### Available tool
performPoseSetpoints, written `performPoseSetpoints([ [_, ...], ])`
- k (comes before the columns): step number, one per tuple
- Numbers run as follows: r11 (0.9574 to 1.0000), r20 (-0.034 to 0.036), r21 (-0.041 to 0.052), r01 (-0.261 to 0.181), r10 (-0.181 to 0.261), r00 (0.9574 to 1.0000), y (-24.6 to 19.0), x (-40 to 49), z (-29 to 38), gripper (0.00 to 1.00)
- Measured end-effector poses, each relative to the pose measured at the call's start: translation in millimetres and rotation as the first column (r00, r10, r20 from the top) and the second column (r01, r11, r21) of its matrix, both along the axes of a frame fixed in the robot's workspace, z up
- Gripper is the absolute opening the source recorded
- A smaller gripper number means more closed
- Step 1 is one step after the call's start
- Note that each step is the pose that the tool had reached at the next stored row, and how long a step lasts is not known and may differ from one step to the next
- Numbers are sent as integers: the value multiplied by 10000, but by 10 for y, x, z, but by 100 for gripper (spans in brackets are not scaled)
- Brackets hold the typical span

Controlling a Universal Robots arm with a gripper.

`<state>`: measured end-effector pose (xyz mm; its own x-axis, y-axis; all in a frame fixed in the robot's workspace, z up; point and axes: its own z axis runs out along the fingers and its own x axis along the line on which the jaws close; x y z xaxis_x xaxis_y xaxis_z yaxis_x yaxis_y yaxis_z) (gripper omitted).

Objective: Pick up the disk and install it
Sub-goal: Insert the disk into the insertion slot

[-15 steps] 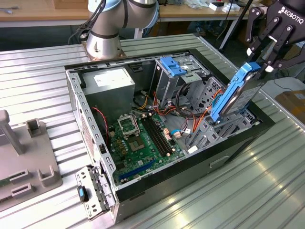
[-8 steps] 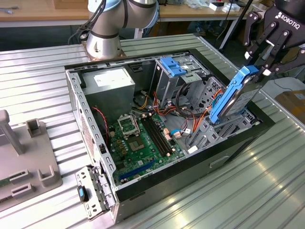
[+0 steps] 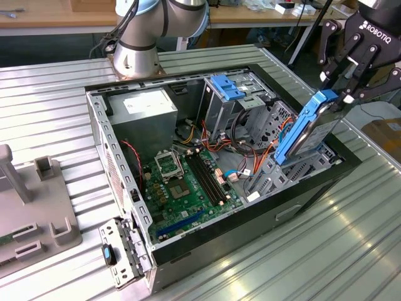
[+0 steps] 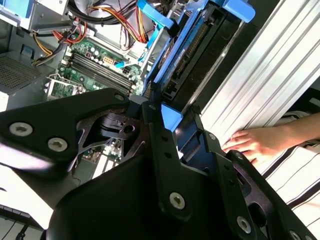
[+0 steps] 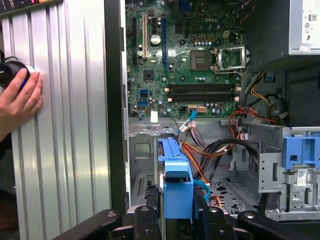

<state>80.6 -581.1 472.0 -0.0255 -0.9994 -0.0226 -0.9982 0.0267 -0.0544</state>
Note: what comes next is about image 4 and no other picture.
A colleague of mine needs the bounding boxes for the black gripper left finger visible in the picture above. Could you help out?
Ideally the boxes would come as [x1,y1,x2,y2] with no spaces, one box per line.
[0,82,194,223]

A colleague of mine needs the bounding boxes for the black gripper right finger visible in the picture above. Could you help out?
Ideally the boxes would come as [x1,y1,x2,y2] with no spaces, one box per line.
[192,106,320,240]

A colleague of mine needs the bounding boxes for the orange disk power wire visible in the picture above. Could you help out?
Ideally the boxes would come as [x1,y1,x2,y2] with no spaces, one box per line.
[92,4,149,44]

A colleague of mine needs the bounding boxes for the hard disk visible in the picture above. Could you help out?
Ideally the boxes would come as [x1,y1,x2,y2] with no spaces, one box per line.
[136,0,256,133]

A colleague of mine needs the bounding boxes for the person's bare hand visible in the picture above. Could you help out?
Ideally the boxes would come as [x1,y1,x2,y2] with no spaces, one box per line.
[222,124,300,166]

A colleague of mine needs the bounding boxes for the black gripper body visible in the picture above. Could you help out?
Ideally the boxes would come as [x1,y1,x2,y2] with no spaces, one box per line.
[47,149,263,240]

